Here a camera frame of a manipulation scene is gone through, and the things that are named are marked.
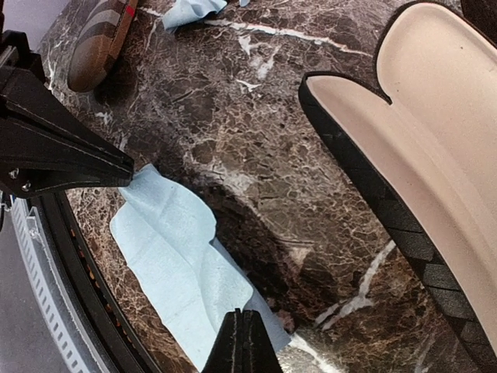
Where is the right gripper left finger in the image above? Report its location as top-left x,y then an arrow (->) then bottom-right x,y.
203,309 -> 243,373

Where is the light blue cloth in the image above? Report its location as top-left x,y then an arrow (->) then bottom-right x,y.
162,0 -> 227,33
109,164 -> 290,370

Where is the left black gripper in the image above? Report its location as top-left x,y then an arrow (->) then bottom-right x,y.
0,30 -> 136,200

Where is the black checkered glasses case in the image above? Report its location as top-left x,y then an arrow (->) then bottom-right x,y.
298,1 -> 496,372

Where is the white slotted cable duct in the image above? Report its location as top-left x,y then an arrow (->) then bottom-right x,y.
11,198 -> 108,372

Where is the black front rail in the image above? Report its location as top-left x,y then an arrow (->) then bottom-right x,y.
33,193 -> 160,372

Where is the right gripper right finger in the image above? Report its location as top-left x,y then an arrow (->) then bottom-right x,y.
242,310 -> 283,373

